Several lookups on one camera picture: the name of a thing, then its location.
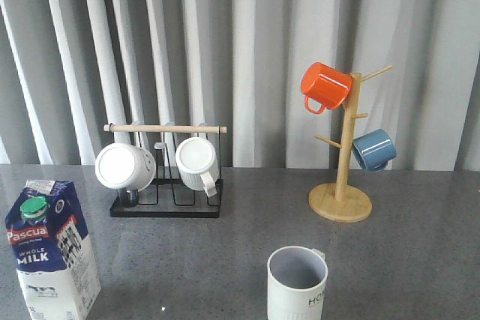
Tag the grey pleated curtain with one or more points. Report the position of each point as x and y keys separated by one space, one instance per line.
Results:
x=68 y=67

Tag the orange hanging mug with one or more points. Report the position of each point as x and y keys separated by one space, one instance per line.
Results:
x=324 y=87

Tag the white smooth hanging mug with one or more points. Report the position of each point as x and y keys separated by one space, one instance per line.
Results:
x=126 y=168

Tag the blue white Pascual milk carton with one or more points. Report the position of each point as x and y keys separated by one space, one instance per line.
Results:
x=52 y=251

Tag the blue hanging mug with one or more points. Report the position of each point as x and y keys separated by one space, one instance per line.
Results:
x=374 y=150

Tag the wooden mug tree stand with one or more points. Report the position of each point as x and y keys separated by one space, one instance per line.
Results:
x=339 y=201

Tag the black wire mug rack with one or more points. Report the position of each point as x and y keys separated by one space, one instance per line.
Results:
x=167 y=196

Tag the white ribbed hanging mug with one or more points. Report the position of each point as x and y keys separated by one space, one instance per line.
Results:
x=197 y=164

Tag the white table mug grey inside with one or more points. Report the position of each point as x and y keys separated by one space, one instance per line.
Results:
x=296 y=283

